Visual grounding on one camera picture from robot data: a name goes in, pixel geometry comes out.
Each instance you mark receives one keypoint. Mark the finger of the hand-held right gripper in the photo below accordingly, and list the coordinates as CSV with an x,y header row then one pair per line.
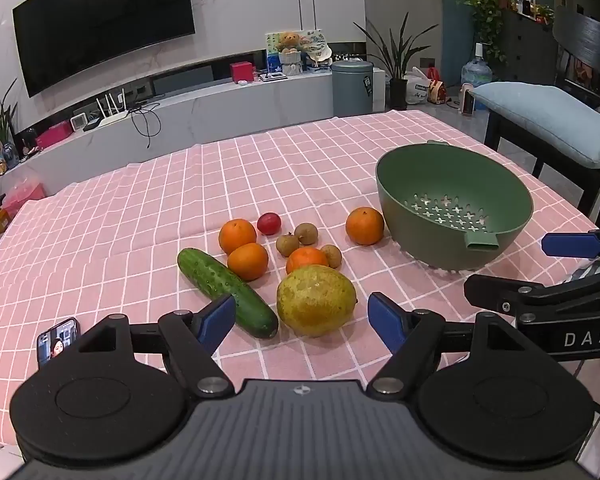
x,y
570,245
485,287

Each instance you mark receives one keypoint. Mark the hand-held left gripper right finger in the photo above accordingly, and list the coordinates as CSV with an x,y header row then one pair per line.
x,y
384,317

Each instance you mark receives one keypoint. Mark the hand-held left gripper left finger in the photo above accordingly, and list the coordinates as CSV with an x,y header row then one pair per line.
x,y
219,316

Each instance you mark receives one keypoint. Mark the green cucumber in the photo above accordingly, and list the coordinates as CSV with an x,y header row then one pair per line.
x,y
220,285

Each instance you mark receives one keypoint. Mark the orange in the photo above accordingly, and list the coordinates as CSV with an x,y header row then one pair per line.
x,y
237,236
248,261
364,226
307,260

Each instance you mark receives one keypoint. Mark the brown kiwi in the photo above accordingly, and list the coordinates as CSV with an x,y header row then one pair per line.
x,y
331,256

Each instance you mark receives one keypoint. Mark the small brown longan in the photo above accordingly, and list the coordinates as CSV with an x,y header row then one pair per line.
x,y
287,245
305,232

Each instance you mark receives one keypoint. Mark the small red plum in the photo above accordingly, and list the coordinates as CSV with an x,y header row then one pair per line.
x,y
269,223

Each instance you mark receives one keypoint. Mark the green colander bowl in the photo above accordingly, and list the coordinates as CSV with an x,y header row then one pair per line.
x,y
430,185

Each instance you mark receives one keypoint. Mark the black wooden chair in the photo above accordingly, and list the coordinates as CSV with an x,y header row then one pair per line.
x,y
595,185

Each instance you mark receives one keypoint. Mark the pink checkered tablecloth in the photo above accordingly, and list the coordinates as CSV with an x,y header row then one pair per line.
x,y
130,210

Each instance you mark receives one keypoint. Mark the black smartphone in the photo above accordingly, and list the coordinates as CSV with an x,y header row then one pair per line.
x,y
57,342

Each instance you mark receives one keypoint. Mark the small pink heater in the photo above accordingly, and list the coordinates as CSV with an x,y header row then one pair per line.
x,y
467,102

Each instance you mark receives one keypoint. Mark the blue water jug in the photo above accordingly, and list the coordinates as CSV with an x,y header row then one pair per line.
x,y
476,75

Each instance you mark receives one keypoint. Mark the red gift bag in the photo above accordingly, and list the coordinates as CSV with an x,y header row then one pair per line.
x,y
436,91

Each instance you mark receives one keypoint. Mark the dark drawer cabinet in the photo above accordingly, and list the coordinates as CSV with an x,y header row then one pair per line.
x,y
525,45

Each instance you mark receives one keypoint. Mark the white long media console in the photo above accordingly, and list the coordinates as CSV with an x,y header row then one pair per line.
x,y
230,110

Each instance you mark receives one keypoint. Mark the white plastic bag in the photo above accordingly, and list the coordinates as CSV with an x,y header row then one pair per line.
x,y
416,91

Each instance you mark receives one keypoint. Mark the dark round table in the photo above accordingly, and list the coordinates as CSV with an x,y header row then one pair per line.
x,y
590,37

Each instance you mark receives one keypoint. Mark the tall leafy potted plant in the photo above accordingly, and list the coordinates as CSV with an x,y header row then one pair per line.
x,y
398,92

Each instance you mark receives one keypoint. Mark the white antenna router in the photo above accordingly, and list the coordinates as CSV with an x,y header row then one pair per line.
x,y
107,121

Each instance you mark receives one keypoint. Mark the pink storage container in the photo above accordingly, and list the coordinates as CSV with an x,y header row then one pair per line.
x,y
25,197

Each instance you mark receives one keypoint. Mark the grey-blue trash can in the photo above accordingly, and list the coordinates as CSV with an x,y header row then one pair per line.
x,y
352,90

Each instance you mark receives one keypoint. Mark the small white clock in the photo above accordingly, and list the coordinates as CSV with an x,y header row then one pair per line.
x,y
78,123

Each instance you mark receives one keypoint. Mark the pink flat box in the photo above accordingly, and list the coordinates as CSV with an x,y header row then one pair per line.
x,y
54,136

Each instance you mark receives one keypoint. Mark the small red box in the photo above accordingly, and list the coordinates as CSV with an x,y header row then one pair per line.
x,y
241,72

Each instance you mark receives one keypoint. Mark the small flat white device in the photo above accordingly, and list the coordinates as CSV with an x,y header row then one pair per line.
x,y
272,77

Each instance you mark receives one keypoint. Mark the trailing green plant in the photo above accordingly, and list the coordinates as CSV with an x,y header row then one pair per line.
x,y
490,0

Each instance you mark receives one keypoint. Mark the grey fabric basket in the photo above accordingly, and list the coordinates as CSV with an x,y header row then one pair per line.
x,y
290,65

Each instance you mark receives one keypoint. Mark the white hand fan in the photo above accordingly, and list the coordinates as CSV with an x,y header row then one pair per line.
x,y
317,52

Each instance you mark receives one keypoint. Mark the colourful picture board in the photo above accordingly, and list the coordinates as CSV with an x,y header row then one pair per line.
x,y
271,45

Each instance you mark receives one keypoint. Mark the brown teddy bear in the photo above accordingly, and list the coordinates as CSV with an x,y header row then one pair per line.
x,y
287,41

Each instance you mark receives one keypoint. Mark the thin-leaved potted plant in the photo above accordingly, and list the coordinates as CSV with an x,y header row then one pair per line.
x,y
2,127

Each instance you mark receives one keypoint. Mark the black wall television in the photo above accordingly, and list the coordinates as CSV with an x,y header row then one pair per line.
x,y
105,20

